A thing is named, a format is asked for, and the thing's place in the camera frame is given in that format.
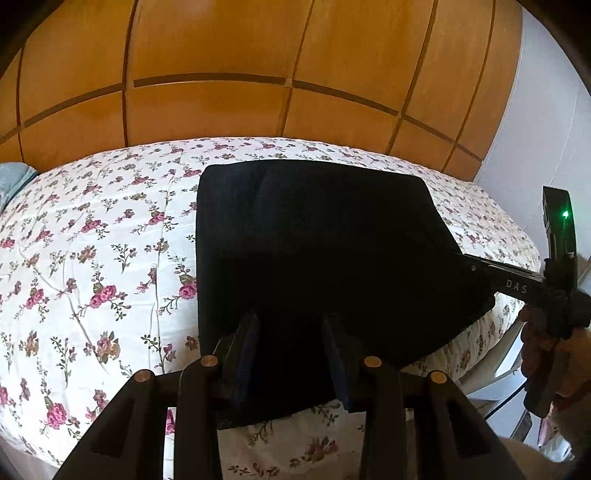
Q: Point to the grey-blue pillow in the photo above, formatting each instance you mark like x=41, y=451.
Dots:
x=14, y=182

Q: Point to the wooden wardrobe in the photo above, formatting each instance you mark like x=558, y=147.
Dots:
x=277, y=55

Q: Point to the person's right hand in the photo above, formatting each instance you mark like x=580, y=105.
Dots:
x=531, y=341

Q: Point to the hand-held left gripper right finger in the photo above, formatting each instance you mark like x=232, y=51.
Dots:
x=334, y=360

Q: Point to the floral bed sheet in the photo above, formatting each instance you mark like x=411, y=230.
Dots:
x=92, y=230

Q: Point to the black pants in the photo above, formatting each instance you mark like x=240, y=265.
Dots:
x=323, y=230

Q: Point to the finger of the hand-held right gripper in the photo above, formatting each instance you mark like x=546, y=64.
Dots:
x=508, y=277

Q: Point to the person's right forearm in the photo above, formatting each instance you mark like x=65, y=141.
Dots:
x=531, y=461

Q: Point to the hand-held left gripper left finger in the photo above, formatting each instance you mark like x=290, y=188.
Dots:
x=249, y=350

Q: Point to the white furniture piece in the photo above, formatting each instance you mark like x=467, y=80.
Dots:
x=489, y=360

